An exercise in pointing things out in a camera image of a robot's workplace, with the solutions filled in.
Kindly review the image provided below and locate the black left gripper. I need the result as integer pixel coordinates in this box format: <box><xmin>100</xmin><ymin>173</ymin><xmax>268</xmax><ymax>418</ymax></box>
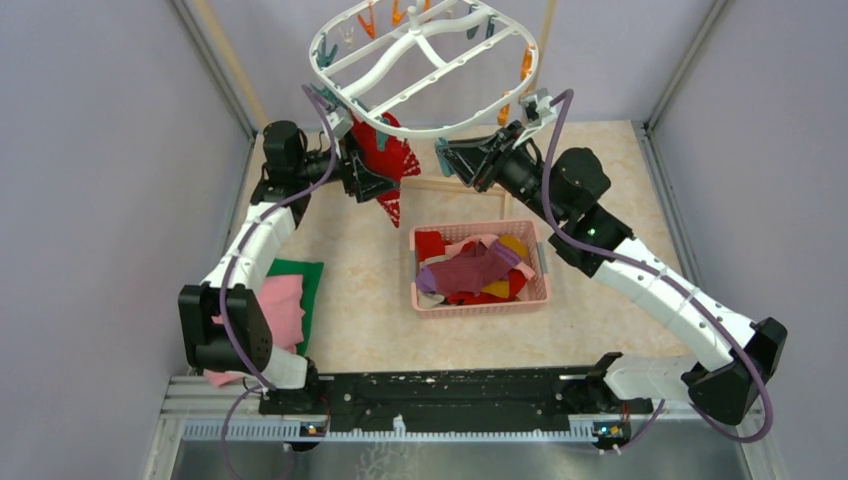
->
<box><xmin>294</xmin><ymin>129</ymin><xmax>398</xmax><ymax>202</ymax></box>

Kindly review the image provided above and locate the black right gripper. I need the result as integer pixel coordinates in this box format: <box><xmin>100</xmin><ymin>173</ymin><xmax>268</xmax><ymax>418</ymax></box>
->
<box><xmin>437</xmin><ymin>121</ymin><xmax>565</xmax><ymax>228</ymax></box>

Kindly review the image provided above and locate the red patterned sock pair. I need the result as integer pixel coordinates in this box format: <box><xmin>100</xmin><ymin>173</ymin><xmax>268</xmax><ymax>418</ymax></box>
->
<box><xmin>351</xmin><ymin>119</ymin><xmax>421</xmax><ymax>228</ymax></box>

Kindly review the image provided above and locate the white plastic clip hanger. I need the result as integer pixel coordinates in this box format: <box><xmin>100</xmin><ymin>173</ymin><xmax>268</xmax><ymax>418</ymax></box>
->
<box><xmin>308</xmin><ymin>1</ymin><xmax>543</xmax><ymax>139</ymax></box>

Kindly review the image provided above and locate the maroon purple long sock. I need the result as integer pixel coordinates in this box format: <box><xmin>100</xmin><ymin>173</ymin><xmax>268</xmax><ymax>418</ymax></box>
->
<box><xmin>415</xmin><ymin>243</ymin><xmax>490</xmax><ymax>297</ymax></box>
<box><xmin>481</xmin><ymin>235</ymin><xmax>528</xmax><ymax>300</ymax></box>

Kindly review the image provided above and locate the teal clothespin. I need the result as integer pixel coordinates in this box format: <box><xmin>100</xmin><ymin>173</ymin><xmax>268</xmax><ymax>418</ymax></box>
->
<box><xmin>313</xmin><ymin>34</ymin><xmax>338</xmax><ymax>70</ymax></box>

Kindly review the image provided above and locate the pink plastic basket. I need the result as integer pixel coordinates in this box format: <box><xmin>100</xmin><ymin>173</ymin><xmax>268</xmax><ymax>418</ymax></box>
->
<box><xmin>409</xmin><ymin>219</ymin><xmax>552</xmax><ymax>318</ymax></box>

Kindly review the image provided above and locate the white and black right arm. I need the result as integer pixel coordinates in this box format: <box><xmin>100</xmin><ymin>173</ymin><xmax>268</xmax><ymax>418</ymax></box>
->
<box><xmin>435</xmin><ymin>122</ymin><xmax>787</xmax><ymax>432</ymax></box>

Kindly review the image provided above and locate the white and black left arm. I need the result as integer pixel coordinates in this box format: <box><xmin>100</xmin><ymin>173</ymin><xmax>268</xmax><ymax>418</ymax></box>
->
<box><xmin>178</xmin><ymin>119</ymin><xmax>420</xmax><ymax>414</ymax></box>

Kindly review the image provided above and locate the green cloth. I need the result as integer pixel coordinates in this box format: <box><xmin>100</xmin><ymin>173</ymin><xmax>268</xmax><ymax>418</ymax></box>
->
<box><xmin>266</xmin><ymin>259</ymin><xmax>324</xmax><ymax>356</ymax></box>

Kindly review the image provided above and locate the pink cloth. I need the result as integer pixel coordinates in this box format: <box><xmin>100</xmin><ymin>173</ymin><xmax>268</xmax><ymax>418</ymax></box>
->
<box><xmin>201</xmin><ymin>274</ymin><xmax>306</xmax><ymax>389</ymax></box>

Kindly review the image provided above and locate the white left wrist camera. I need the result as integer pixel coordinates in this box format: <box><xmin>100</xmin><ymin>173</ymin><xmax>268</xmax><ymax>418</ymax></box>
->
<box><xmin>325</xmin><ymin>106</ymin><xmax>355</xmax><ymax>141</ymax></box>

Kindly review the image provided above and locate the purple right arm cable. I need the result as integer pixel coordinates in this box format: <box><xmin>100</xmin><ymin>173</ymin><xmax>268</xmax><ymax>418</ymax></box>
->
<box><xmin>539</xmin><ymin>88</ymin><xmax>775</xmax><ymax>456</ymax></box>

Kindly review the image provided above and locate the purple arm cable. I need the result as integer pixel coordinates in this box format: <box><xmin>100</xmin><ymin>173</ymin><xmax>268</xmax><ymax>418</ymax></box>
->
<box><xmin>217</xmin><ymin>84</ymin><xmax>339</xmax><ymax>480</ymax></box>
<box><xmin>539</xmin><ymin>88</ymin><xmax>775</xmax><ymax>456</ymax></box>

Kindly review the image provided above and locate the wooden drying rack frame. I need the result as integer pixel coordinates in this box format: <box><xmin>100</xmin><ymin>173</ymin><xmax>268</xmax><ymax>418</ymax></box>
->
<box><xmin>195</xmin><ymin>0</ymin><xmax>559</xmax><ymax>223</ymax></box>

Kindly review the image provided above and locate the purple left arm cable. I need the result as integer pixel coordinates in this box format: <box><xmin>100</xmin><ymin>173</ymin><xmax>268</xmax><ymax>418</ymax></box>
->
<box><xmin>217</xmin><ymin>84</ymin><xmax>339</xmax><ymax>480</ymax></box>

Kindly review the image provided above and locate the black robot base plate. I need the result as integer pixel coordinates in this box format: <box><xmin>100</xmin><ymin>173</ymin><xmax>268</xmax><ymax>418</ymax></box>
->
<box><xmin>259</xmin><ymin>366</ymin><xmax>654</xmax><ymax>416</ymax></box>

